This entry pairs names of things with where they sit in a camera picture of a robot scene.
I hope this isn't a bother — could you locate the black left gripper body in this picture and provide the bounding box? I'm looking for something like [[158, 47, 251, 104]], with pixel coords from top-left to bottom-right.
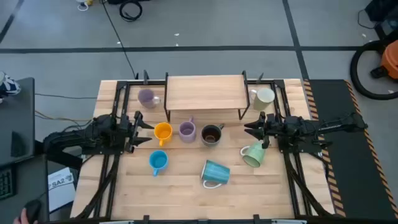
[[119, 112, 139, 154]]

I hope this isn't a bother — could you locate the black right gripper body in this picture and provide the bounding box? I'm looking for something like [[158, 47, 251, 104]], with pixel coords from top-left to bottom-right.
[[266, 113, 289, 144]]

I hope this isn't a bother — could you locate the green mug with white handle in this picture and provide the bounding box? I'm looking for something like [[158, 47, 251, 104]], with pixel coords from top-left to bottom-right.
[[239, 141, 267, 169]]

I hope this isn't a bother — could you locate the yellow mug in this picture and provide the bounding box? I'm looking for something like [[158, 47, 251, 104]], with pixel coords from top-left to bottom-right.
[[154, 121, 174, 147]]

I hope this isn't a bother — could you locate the pale olive mug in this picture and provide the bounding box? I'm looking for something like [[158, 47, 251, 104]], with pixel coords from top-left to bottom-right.
[[248, 87, 276, 111]]

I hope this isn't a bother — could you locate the smooth purple mug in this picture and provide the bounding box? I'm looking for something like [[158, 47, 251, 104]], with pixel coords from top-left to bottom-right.
[[137, 88, 162, 110]]

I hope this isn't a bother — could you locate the light blue mug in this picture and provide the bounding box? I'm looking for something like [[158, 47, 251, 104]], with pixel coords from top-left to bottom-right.
[[148, 150, 169, 177]]

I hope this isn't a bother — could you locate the ribbed purple mug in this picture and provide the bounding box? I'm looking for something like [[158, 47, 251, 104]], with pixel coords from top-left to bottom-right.
[[178, 116, 197, 144]]

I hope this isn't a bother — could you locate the dark grey mug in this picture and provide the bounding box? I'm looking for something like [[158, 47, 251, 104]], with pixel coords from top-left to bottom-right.
[[200, 123, 225, 147]]

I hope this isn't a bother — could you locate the teal mug with white handle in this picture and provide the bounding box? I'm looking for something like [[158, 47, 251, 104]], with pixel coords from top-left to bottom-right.
[[200, 159, 231, 190]]

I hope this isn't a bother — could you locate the black mat with hazard stripes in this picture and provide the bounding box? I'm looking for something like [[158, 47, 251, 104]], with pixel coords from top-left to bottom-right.
[[303, 79, 398, 220]]

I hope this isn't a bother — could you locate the white printed booklet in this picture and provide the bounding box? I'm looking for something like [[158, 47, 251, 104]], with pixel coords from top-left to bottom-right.
[[47, 167, 77, 214]]

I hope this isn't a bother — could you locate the dark grey desk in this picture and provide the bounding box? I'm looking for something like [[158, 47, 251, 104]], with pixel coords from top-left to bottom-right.
[[0, 154, 50, 224], [0, 77, 35, 167]]

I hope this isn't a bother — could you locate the black computer mouse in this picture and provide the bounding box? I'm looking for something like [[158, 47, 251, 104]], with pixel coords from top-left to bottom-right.
[[23, 198, 43, 224]]

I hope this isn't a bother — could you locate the person's shoe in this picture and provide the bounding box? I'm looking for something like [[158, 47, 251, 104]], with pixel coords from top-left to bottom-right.
[[0, 70, 22, 100]]

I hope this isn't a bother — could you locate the black keyboard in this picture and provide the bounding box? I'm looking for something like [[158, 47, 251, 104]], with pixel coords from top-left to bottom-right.
[[0, 167, 15, 200]]

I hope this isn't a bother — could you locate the orange vacuum cleaner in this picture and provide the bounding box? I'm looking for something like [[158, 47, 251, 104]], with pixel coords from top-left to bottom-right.
[[369, 40, 398, 80]]

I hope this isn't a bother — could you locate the small white floor object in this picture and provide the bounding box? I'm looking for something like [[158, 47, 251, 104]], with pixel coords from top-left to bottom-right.
[[76, 0, 94, 12]]

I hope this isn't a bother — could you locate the person's hand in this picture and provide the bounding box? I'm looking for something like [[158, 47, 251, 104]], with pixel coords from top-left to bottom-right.
[[12, 208, 38, 224]]

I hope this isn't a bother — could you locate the black equipment case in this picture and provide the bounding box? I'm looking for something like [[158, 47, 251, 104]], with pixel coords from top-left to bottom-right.
[[357, 0, 398, 41]]

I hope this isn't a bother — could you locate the black metal rig frame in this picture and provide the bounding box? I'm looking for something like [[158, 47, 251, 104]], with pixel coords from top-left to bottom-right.
[[70, 70, 336, 224]]

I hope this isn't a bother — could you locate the wooden shelf with black frame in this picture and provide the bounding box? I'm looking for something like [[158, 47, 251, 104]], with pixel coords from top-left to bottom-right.
[[164, 70, 251, 123]]

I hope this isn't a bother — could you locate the thin black cable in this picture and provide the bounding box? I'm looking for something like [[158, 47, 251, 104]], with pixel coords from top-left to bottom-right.
[[34, 92, 98, 100]]

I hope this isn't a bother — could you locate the long black floor cable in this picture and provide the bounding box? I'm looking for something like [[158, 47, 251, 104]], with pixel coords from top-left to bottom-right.
[[99, 0, 137, 79]]

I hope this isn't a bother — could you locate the thin tan cable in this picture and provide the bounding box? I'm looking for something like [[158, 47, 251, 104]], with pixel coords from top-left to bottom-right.
[[34, 110, 94, 123]]

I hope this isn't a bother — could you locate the black vacuum hose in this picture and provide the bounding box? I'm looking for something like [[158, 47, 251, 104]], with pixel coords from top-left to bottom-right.
[[349, 39, 398, 101]]

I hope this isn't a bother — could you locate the coiled black cable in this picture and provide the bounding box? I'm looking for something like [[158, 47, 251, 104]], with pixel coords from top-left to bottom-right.
[[119, 0, 144, 22]]

